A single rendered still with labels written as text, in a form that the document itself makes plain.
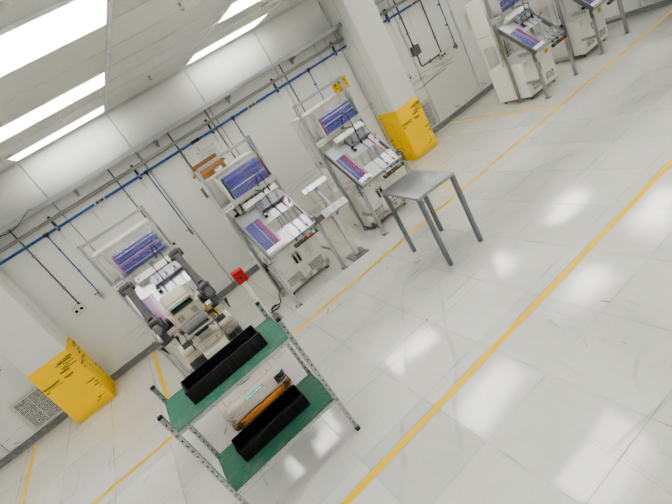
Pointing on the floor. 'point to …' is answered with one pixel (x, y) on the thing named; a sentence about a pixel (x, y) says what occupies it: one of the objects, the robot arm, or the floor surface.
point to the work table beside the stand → (414, 185)
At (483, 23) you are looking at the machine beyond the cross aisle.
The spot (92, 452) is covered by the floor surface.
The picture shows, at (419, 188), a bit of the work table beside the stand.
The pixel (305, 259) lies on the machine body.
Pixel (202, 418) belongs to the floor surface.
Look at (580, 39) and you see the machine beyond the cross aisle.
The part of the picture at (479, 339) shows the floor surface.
